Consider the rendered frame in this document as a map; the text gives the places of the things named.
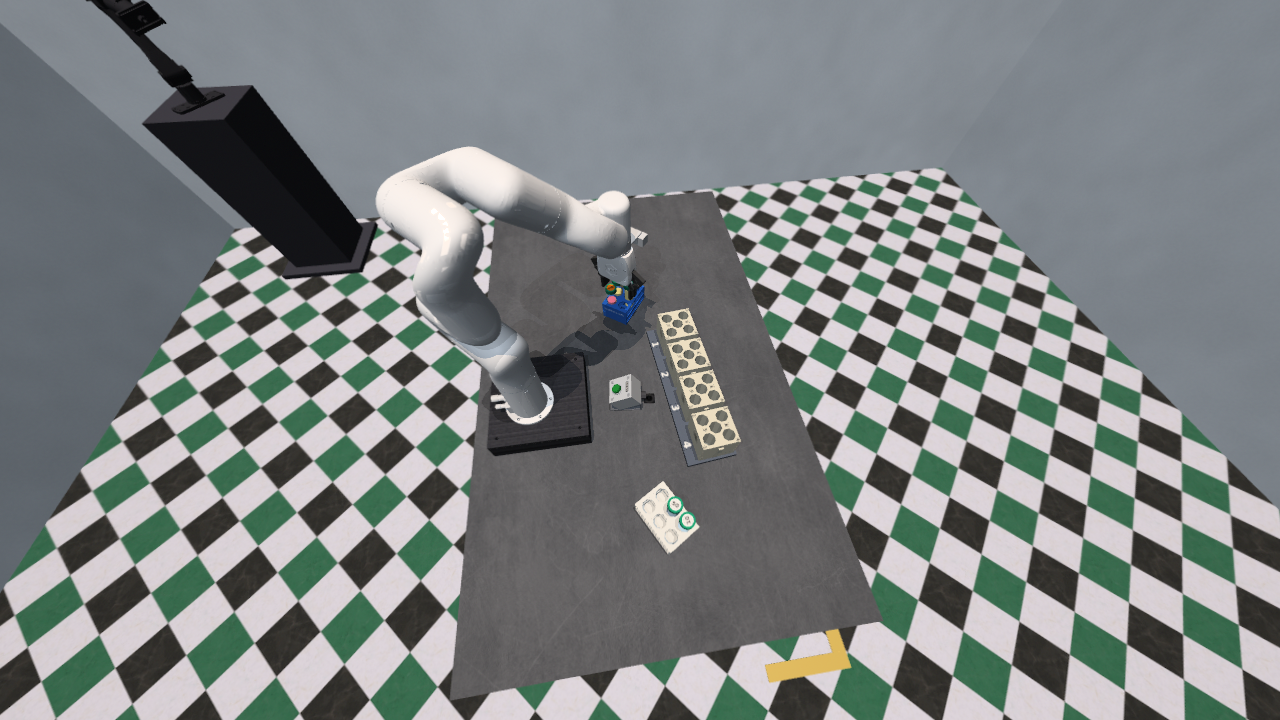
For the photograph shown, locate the white tube rack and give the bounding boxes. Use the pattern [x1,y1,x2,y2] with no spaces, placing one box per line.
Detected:
[635,482,699,555]

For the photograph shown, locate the blue tube rack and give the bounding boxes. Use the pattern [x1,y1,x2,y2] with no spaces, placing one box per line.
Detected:
[602,286,644,325]

